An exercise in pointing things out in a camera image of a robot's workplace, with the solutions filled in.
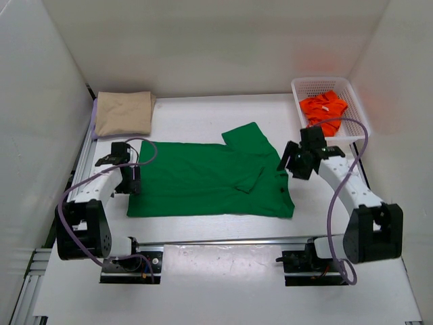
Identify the aluminium table edge rail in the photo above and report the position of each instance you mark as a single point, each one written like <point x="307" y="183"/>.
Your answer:
<point x="83" y="163"/>

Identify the aluminium front rail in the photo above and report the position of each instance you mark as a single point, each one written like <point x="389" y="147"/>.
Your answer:
<point x="286" y="240"/>

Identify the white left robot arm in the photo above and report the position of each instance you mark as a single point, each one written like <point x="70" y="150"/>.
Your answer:
<point x="83" y="219"/>

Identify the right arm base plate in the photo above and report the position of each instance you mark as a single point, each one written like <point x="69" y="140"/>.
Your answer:
<point x="304" y="268"/>

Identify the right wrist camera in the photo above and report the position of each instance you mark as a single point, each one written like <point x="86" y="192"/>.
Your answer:
<point x="312" y="138"/>

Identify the beige t shirt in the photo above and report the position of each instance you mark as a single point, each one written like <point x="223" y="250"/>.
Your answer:
<point x="118" y="112"/>

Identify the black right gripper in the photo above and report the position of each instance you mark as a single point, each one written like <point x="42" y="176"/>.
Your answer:
<point x="291" y="150"/>

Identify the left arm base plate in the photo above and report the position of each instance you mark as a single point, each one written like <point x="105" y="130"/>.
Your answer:
<point x="136" y="270"/>

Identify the white front cover board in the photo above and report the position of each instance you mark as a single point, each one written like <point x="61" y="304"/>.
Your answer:
<point x="223" y="285"/>

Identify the green t shirt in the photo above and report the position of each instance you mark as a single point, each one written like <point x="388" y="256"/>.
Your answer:
<point x="237" y="177"/>

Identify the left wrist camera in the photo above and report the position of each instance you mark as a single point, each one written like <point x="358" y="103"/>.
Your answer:
<point x="120" y="153"/>

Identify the white plastic basket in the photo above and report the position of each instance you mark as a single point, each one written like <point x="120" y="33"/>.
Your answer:
<point x="309" y="87"/>

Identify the purple t shirt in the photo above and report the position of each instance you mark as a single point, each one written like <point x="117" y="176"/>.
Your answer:
<point x="95" y="136"/>

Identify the orange t shirt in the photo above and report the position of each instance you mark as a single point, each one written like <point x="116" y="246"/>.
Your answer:
<point x="326" y="108"/>

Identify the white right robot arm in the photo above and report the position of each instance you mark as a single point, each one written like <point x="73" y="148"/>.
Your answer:
<point x="375" y="229"/>

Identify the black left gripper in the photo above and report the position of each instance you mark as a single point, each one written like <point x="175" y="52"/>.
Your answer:
<point x="134" y="187"/>

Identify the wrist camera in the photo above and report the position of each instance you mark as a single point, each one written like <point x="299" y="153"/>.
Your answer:
<point x="312" y="138"/>
<point x="120" y="153"/>

